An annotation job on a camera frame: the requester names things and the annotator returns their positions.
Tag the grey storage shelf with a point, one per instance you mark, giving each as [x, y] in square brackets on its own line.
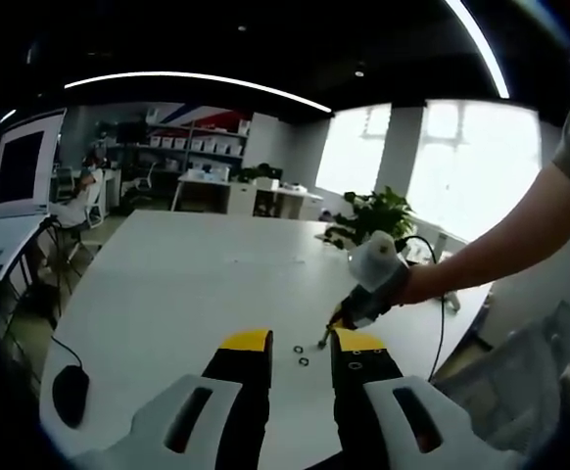
[197, 131]

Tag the white side desk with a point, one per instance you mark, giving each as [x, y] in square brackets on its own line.
[11, 240]

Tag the white framed computer monitor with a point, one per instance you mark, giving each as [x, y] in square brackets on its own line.
[20, 166]

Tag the curved ceiling light strip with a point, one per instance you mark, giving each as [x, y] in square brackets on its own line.
[177, 74]
[483, 46]

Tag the low white cabinet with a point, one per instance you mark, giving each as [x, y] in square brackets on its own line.
[290, 198]

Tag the black screen on stand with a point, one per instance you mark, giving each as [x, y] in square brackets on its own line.
[132, 132]

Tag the black computer mouse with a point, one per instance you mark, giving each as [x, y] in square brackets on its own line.
[70, 395]

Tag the person's right hand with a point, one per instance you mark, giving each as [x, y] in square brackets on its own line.
[422, 284]

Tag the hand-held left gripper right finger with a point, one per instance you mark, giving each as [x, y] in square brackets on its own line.
[363, 364]

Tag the white desk with slanted legs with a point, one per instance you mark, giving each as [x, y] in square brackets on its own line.
[202, 177]

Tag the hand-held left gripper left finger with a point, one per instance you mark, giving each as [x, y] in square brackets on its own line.
[243, 362]

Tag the small threaded stud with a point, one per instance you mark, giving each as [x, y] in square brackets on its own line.
[325, 338]

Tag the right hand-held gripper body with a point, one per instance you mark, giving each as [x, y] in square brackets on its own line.
[375, 262]

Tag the grey mesh office chair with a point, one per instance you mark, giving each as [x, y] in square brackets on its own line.
[510, 382]

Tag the row of white storage boxes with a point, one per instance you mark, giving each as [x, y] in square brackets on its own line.
[197, 145]

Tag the small potted plant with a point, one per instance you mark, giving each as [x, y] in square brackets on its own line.
[251, 173]

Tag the large potted green plant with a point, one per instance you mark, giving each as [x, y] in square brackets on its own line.
[383, 210]

